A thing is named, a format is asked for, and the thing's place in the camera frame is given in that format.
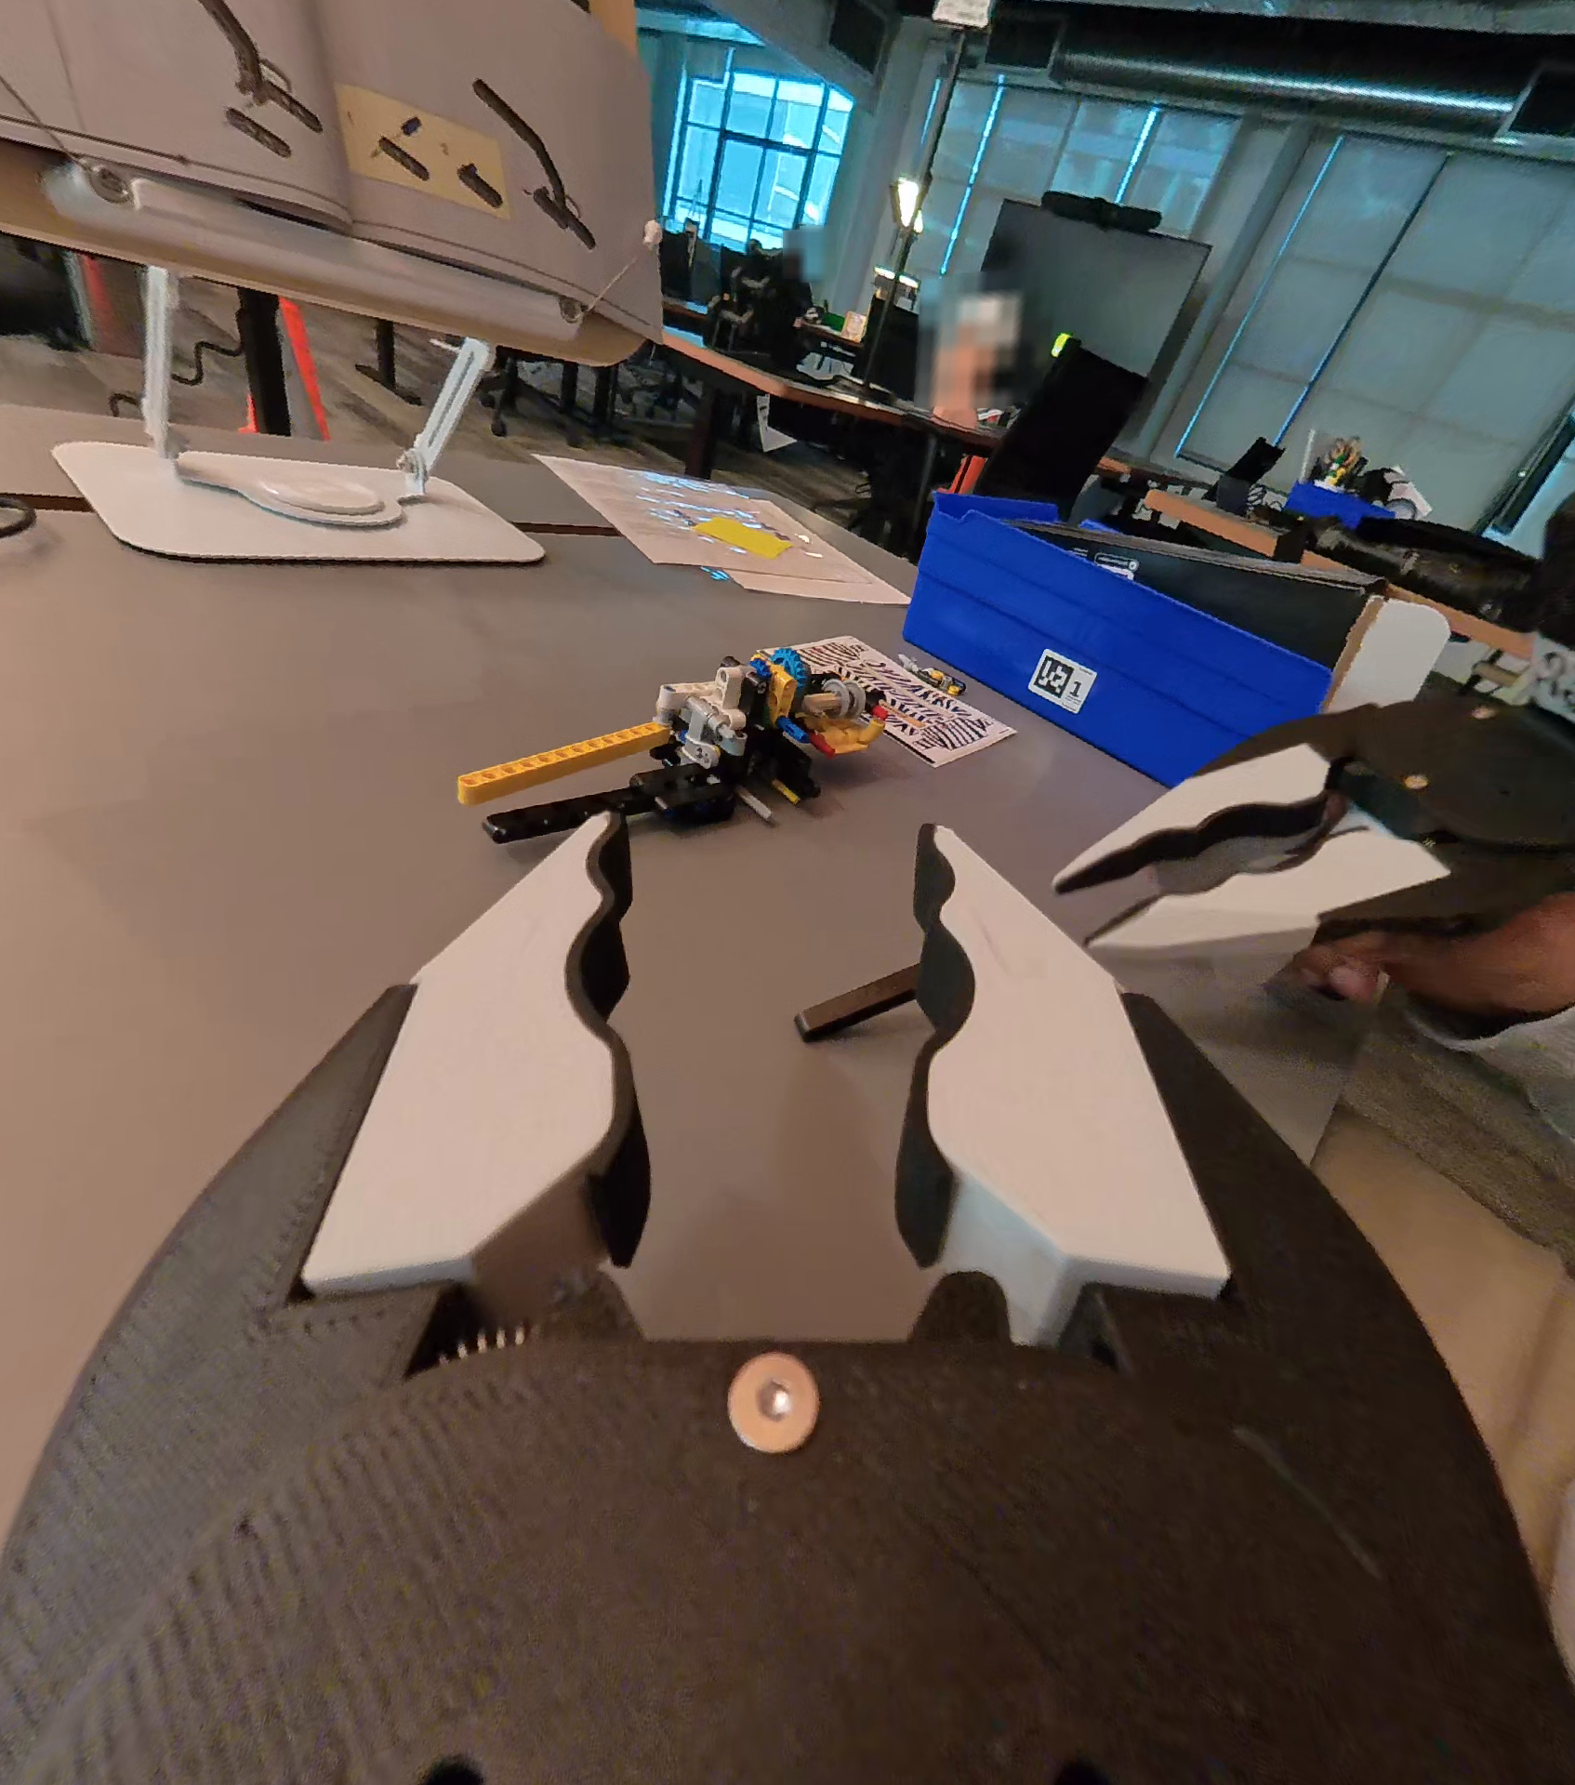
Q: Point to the person's beige trouser lap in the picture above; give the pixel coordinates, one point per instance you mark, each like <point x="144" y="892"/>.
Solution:
<point x="1457" y="1256"/>

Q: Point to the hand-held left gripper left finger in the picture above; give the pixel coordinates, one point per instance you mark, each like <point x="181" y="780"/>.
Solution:
<point x="480" y="1061"/>

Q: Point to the striped sticker sheet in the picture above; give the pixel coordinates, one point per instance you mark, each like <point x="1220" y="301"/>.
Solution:
<point x="941" y="728"/>

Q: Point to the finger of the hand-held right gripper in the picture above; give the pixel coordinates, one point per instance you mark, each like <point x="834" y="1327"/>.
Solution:
<point x="1289" y="901"/>
<point x="1205" y="810"/>

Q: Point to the person's right hand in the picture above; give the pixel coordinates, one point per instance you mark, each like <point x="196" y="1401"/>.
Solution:
<point x="1499" y="963"/>

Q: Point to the yellow sticky note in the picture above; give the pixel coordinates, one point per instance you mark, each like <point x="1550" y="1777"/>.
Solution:
<point x="739" y="539"/>

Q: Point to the black lego beam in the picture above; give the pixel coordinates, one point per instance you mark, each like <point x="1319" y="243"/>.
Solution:
<point x="858" y="1007"/>

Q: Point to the white book stand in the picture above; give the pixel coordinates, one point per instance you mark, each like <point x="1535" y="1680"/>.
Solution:
<point x="300" y="524"/>

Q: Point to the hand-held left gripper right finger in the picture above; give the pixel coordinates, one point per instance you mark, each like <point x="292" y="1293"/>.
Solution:
<point x="1066" y="1117"/>

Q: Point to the clear-sleeved paper sheet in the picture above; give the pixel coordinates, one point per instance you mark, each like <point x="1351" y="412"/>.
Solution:
<point x="635" y="503"/>

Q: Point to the partly built lego assembly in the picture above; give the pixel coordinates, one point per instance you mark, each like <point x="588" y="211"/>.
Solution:
<point x="703" y="726"/>

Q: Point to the large black screen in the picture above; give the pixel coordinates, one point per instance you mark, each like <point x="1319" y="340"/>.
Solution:
<point x="1094" y="293"/>

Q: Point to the blue plastic bin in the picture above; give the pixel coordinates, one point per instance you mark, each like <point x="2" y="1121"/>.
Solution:
<point x="1081" y="628"/>

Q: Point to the long wooden office desk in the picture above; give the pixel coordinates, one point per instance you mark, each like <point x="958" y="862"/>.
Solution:
<point x="802" y="384"/>

